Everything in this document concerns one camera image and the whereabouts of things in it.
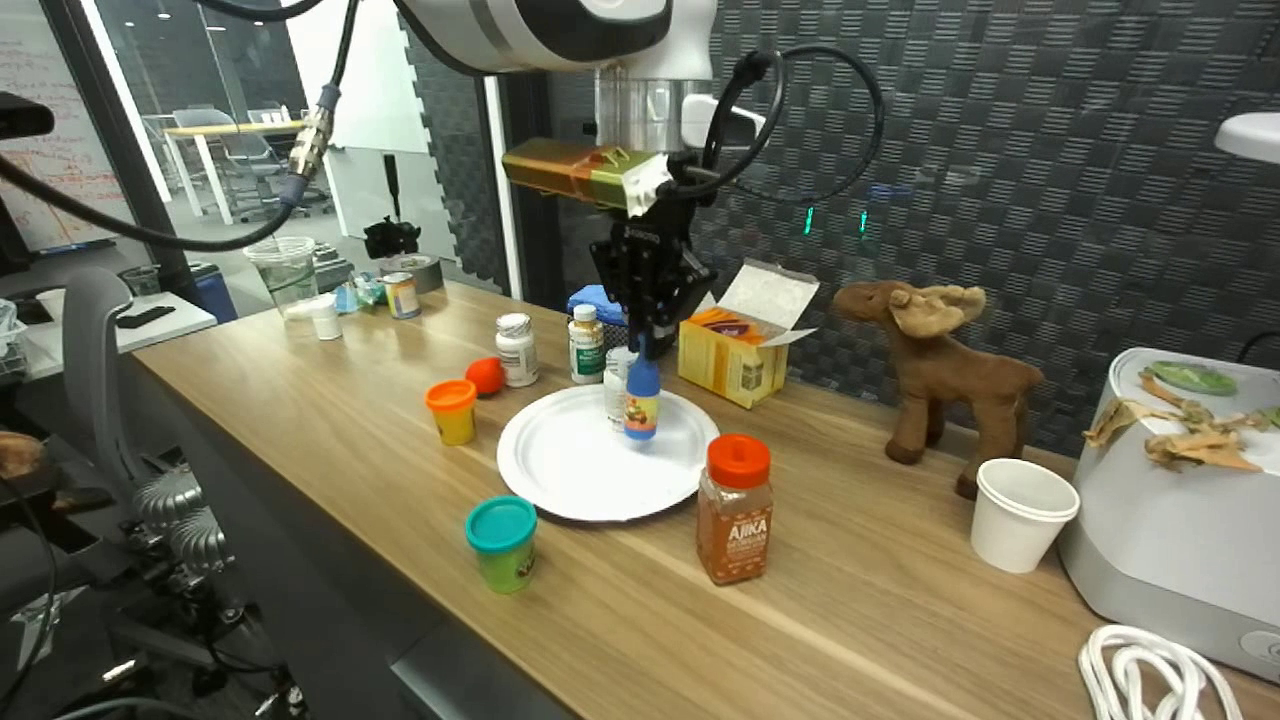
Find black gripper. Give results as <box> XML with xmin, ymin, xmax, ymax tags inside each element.
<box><xmin>592</xmin><ymin>183</ymin><xmax>719</xmax><ymax>356</ymax></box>

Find white pill bottle green label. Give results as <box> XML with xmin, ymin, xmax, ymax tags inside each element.
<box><xmin>563</xmin><ymin>302</ymin><xmax>611</xmax><ymax>389</ymax></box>

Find spice jar orange lid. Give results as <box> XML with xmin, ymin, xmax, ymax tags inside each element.
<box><xmin>692</xmin><ymin>432</ymin><xmax>774</xmax><ymax>593</ymax></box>

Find green tub teal lid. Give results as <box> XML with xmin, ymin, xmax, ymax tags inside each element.
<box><xmin>458</xmin><ymin>493</ymin><xmax>543</xmax><ymax>595</ymax></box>

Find white paper plate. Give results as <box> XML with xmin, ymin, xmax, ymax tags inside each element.
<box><xmin>492</xmin><ymin>381</ymin><xmax>724</xmax><ymax>530</ymax></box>

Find black desk object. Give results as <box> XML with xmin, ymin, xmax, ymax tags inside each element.
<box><xmin>360</xmin><ymin>217</ymin><xmax>422</xmax><ymax>263</ymax></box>

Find blue folded cloth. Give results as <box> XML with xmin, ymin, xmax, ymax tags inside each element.
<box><xmin>563</xmin><ymin>280</ymin><xmax>628</xmax><ymax>327</ymax></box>

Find yellow cardboard box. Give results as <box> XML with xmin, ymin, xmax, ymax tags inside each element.
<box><xmin>672</xmin><ymin>258</ymin><xmax>824</xmax><ymax>413</ymax></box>

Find red knitted strawberry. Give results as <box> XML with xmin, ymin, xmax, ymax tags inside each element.
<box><xmin>463</xmin><ymin>354</ymin><xmax>506</xmax><ymax>401</ymax></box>

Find yellow tub orange lid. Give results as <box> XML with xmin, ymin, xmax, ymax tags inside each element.
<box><xmin>422</xmin><ymin>377</ymin><xmax>478</xmax><ymax>450</ymax></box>

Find small labelled jar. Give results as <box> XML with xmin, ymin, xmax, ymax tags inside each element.
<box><xmin>380</xmin><ymin>267</ymin><xmax>422</xmax><ymax>319</ymax></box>

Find brown moose plush toy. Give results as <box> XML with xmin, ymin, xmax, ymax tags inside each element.
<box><xmin>828</xmin><ymin>277</ymin><xmax>1047</xmax><ymax>504</ymax></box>

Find small white cup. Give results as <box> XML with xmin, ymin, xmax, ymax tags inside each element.
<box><xmin>306</xmin><ymin>292</ymin><xmax>347</xmax><ymax>346</ymax></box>

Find clear plastic cup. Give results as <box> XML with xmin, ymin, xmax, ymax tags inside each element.
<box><xmin>241</xmin><ymin>238</ymin><xmax>325</xmax><ymax>318</ymax></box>

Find white paper cup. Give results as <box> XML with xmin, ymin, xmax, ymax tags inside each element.
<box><xmin>968</xmin><ymin>456</ymin><xmax>1084</xmax><ymax>581</ymax></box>

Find grey black office chair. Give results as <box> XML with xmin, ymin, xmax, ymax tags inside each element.
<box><xmin>0</xmin><ymin>258</ymin><xmax>317</xmax><ymax>720</ymax></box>

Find white grey appliance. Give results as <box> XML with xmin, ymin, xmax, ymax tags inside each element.
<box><xmin>1058</xmin><ymin>346</ymin><xmax>1280</xmax><ymax>693</ymax></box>

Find white lamp shade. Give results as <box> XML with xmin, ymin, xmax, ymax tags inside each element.
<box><xmin>1210</xmin><ymin>110</ymin><xmax>1280</xmax><ymax>172</ymax></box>

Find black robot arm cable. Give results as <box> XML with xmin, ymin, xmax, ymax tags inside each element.
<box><xmin>692</xmin><ymin>44</ymin><xmax>887</xmax><ymax>207</ymax></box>

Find coiled white cable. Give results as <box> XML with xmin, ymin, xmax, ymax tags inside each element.
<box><xmin>1074</xmin><ymin>621</ymin><xmax>1252</xmax><ymax>720</ymax></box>

